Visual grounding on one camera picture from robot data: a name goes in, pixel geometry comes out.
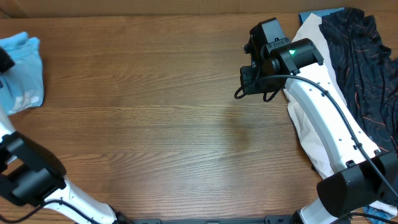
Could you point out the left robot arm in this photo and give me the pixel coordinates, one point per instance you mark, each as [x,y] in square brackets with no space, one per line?
[41,181]

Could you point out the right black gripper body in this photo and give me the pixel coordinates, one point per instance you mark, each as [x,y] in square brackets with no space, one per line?
[253,86]

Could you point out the light blue printed t-shirt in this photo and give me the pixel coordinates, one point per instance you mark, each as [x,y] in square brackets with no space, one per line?
[22,86]

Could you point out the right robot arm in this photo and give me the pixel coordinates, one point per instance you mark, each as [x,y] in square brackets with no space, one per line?
[362,174]

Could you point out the dark blue folded cloth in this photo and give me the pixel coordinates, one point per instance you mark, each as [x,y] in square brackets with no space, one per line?
[320,13]

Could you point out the beige garment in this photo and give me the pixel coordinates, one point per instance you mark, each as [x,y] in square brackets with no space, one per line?
[307,135]

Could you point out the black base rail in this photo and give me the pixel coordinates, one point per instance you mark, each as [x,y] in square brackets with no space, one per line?
[211,221]

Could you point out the blue denim garment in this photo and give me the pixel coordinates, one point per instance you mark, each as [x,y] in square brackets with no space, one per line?
[377,213]

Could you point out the dark patterned garment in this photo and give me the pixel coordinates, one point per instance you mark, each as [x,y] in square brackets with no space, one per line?
[365,73]

